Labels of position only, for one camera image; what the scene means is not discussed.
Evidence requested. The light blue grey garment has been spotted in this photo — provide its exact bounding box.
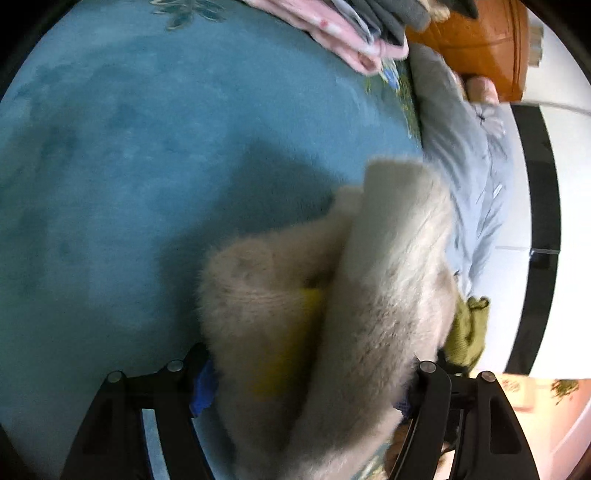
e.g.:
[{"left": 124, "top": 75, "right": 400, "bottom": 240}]
[{"left": 408, "top": 44, "right": 516, "bottom": 299}]

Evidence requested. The olive green garment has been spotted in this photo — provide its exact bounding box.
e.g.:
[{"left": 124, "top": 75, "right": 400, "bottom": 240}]
[{"left": 443, "top": 296, "right": 491, "bottom": 372}]

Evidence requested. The orange wooden cabinet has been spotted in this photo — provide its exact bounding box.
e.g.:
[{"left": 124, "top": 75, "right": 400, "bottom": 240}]
[{"left": 405, "top": 0, "right": 530, "bottom": 103}]

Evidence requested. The white blue patterned folded garment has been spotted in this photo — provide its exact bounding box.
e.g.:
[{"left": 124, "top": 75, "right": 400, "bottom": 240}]
[{"left": 331, "top": 0, "right": 384, "bottom": 45}]

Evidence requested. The pink folded garment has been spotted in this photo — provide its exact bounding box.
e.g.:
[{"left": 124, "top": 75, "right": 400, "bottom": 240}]
[{"left": 245, "top": 0, "right": 409, "bottom": 73}]

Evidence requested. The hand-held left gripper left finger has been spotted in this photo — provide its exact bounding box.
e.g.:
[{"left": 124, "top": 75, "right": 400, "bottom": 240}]
[{"left": 60, "top": 342, "right": 222, "bottom": 480}]

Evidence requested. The grey folded garment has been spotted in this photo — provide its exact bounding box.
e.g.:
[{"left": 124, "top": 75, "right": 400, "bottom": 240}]
[{"left": 355, "top": 0, "right": 433, "bottom": 47}]

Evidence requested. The teal plush blanket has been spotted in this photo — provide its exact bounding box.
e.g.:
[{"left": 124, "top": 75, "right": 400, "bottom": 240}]
[{"left": 0, "top": 0, "right": 426, "bottom": 480}]

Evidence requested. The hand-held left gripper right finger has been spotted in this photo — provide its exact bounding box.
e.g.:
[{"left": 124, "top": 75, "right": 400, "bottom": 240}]
[{"left": 388, "top": 360, "right": 541, "bottom": 480}]

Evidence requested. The cream fuzzy sweater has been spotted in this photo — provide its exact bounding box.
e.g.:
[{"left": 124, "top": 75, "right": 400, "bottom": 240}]
[{"left": 198, "top": 158, "right": 459, "bottom": 480}]

